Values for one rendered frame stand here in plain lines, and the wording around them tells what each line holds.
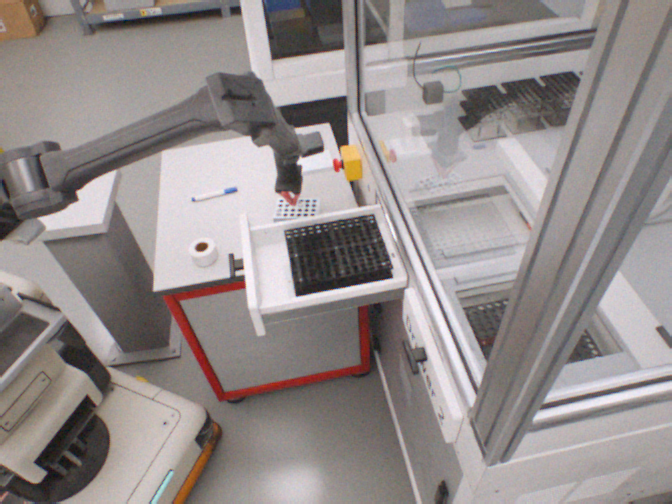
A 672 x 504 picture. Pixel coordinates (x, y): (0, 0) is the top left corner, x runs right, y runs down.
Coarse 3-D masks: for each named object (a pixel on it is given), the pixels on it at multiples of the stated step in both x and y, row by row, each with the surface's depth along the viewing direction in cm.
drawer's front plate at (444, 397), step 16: (416, 304) 99; (416, 320) 97; (416, 336) 99; (432, 352) 92; (432, 368) 91; (432, 384) 93; (448, 384) 87; (432, 400) 96; (448, 400) 85; (448, 416) 86; (448, 432) 88
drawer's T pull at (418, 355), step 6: (402, 342) 96; (408, 342) 95; (408, 348) 94; (420, 348) 94; (408, 354) 93; (414, 354) 93; (420, 354) 93; (426, 354) 93; (408, 360) 94; (414, 360) 93; (420, 360) 93; (426, 360) 93; (414, 366) 92; (414, 372) 91
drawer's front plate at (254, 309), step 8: (240, 216) 119; (248, 224) 120; (248, 232) 116; (248, 240) 114; (248, 248) 112; (248, 256) 110; (248, 264) 109; (256, 264) 120; (248, 272) 107; (256, 272) 115; (248, 280) 106; (256, 280) 111; (248, 288) 104; (256, 288) 107; (248, 296) 103; (256, 296) 103; (248, 304) 102; (256, 304) 102; (256, 312) 102; (256, 320) 104; (256, 328) 107; (264, 328) 110
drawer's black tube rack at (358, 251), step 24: (360, 216) 121; (312, 240) 121; (336, 240) 116; (360, 240) 115; (312, 264) 112; (336, 264) 111; (360, 264) 111; (384, 264) 110; (312, 288) 111; (336, 288) 111
